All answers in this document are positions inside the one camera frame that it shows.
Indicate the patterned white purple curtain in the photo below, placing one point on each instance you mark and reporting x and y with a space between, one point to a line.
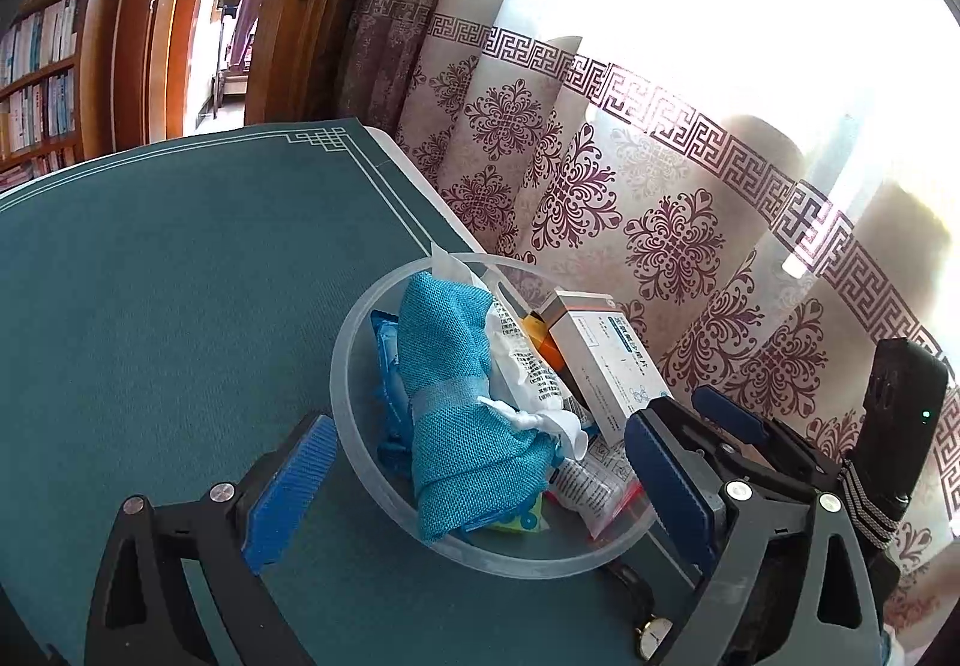
675 208

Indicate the wooden door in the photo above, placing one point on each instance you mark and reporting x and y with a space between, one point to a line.
315 51

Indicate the white medicine box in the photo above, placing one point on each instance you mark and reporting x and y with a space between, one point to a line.
607 358

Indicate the clear plastic bowl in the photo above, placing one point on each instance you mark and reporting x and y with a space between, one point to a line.
360 471

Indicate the red and white packet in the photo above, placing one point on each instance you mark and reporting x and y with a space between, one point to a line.
600 486

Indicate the wooden bookshelf with books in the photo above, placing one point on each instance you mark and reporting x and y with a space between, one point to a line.
41 81

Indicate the blue white packet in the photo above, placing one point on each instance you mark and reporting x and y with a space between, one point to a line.
517 366

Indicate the blue snack packet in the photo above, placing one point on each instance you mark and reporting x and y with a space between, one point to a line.
386 373

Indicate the green dotted toy block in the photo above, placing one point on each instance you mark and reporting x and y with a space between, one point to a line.
517 520

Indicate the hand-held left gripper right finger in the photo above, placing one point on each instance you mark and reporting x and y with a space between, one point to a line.
667 486

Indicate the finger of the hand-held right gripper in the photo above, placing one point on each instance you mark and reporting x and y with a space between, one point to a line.
724 407
697 437

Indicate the orange and yellow toy block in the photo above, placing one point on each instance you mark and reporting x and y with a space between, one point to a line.
541 340

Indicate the blue knitted cloth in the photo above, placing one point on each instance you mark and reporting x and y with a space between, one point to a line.
457 411

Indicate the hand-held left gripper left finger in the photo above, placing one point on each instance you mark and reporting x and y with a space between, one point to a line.
289 493

